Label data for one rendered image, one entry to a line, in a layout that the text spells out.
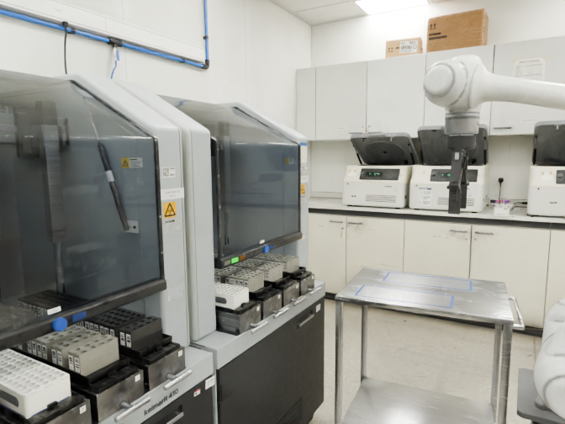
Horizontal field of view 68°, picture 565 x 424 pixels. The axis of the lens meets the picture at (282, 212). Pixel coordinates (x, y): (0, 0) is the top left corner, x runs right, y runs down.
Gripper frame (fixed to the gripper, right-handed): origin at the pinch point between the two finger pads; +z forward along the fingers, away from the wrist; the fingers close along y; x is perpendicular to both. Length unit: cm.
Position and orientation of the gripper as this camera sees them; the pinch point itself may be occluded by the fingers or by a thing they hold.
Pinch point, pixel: (457, 207)
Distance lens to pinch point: 129.8
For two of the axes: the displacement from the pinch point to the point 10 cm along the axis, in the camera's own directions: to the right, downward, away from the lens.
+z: 0.1, 9.9, 1.3
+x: -8.7, -0.6, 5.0
